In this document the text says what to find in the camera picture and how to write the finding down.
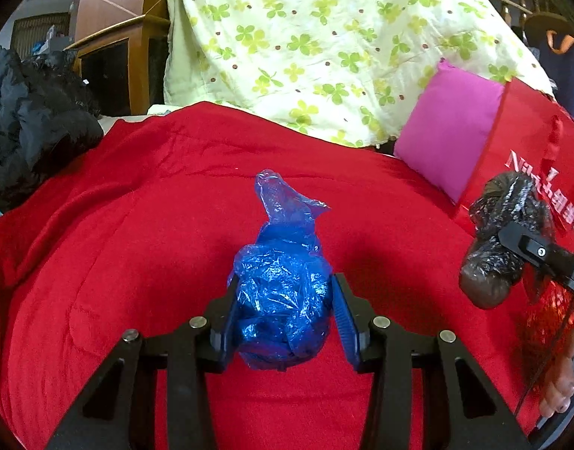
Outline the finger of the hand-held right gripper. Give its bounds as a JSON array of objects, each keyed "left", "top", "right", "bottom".
[{"left": 497, "top": 222, "right": 574, "bottom": 302}]

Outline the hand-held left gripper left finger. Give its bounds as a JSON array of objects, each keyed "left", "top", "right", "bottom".
[{"left": 45, "top": 286, "right": 241, "bottom": 450}]

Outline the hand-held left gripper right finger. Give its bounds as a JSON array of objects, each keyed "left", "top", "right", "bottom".
[{"left": 331, "top": 272, "right": 532, "bottom": 450}]

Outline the black plastic bag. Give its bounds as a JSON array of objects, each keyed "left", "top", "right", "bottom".
[{"left": 458, "top": 172, "right": 556, "bottom": 310}]

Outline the blue plastic bag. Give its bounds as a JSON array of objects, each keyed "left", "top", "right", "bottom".
[{"left": 227, "top": 168, "right": 335, "bottom": 373}]

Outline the person's right hand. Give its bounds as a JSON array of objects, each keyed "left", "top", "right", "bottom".
[{"left": 538, "top": 328, "right": 574, "bottom": 420}]

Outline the red printed tote bag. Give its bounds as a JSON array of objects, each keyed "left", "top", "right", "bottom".
[{"left": 452, "top": 77, "right": 574, "bottom": 301}]

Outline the red fleece blanket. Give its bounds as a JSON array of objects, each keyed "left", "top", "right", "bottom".
[{"left": 0, "top": 100, "right": 550, "bottom": 450}]

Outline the pink pillow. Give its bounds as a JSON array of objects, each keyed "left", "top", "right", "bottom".
[{"left": 393, "top": 59, "right": 507, "bottom": 206}]

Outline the green clover print blanket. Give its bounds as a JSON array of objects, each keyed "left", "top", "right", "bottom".
[{"left": 162, "top": 0, "right": 557, "bottom": 148}]

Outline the black puffy jacket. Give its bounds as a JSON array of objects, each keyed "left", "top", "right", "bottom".
[{"left": 0, "top": 46, "right": 105, "bottom": 209}]

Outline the wooden cabinet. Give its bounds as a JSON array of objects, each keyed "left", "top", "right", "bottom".
[{"left": 63, "top": 0, "right": 171, "bottom": 117}]

